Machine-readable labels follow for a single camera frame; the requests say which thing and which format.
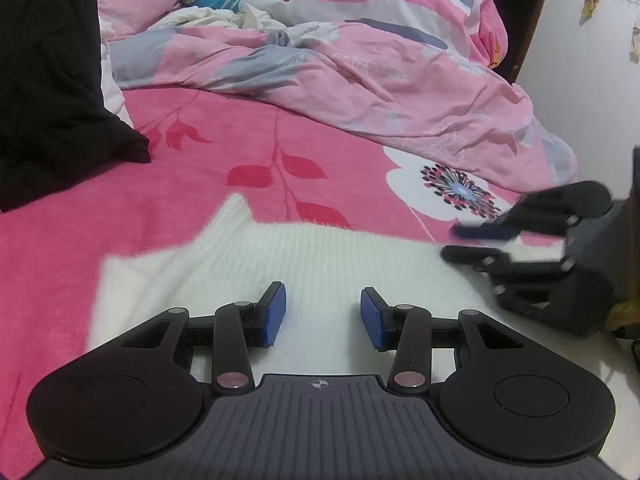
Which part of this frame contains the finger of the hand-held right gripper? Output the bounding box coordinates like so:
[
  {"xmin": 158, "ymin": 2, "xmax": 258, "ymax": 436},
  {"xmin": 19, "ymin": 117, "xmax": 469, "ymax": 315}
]
[
  {"xmin": 440, "ymin": 244, "xmax": 573, "ymax": 291},
  {"xmin": 450, "ymin": 200, "xmax": 577, "ymax": 242}
]

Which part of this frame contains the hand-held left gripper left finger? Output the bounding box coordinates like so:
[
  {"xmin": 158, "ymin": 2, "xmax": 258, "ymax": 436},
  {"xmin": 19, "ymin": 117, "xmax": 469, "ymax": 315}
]
[{"xmin": 106, "ymin": 281, "xmax": 287, "ymax": 395}]

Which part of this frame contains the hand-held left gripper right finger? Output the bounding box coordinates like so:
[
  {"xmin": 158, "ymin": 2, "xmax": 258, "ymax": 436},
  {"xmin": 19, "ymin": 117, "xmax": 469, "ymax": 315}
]
[{"xmin": 360, "ymin": 286, "xmax": 541, "ymax": 395}]

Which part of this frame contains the white deer-print sweater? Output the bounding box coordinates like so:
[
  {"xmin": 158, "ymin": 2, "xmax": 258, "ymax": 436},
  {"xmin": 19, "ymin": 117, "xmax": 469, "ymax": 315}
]
[{"xmin": 89, "ymin": 194, "xmax": 640, "ymax": 476}]

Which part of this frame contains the pink floral blanket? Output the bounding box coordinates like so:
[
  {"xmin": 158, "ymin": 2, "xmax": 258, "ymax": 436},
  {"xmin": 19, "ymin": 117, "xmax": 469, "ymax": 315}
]
[{"xmin": 0, "ymin": 85, "xmax": 521, "ymax": 480}]

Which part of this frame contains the pink patterned duvet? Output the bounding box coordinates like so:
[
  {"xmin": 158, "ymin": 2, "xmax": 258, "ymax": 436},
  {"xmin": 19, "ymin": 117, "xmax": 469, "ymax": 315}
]
[{"xmin": 95, "ymin": 0, "xmax": 578, "ymax": 192}]

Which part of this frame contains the dark wooden door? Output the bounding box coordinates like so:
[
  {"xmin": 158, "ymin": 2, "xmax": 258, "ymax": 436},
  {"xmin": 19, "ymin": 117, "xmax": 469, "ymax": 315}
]
[{"xmin": 487, "ymin": 0, "xmax": 557, "ymax": 86}]

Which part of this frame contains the white crumpled sheet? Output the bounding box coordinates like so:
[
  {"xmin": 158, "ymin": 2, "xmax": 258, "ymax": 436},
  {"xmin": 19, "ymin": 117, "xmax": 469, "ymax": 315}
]
[{"xmin": 157, "ymin": 4, "xmax": 301, "ymax": 33}]

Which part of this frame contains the black folded garment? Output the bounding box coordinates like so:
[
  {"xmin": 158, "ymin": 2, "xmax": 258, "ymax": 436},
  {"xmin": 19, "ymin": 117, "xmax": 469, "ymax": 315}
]
[{"xmin": 0, "ymin": 0, "xmax": 152, "ymax": 213}]

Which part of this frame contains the wall hook rack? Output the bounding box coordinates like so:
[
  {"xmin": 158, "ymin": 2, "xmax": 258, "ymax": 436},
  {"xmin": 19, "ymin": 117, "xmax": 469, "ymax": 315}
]
[{"xmin": 580, "ymin": 0, "xmax": 640, "ymax": 66}]

